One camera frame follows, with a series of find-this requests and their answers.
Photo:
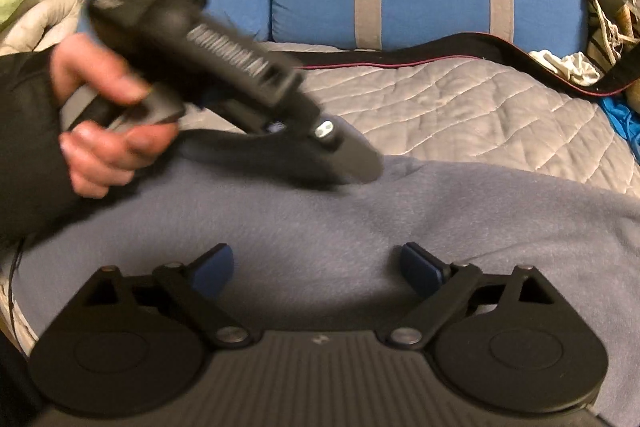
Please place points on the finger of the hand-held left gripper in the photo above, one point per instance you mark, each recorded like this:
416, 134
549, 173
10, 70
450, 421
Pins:
350, 157
300, 162

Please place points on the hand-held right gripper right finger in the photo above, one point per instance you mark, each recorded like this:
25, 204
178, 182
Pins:
420, 267

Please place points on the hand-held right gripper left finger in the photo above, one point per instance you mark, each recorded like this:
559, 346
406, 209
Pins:
215, 267

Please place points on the grey-blue sweatpants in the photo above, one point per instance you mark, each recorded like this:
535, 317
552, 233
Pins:
450, 217

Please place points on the person's left hand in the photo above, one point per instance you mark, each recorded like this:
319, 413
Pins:
85, 162

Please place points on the grey quilted bed cover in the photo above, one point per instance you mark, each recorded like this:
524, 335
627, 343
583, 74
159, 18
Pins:
450, 117

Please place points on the white patterned cloth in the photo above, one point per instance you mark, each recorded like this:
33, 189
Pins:
565, 67

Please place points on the sneaker with white laces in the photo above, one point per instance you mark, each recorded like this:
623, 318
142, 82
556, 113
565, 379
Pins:
612, 32

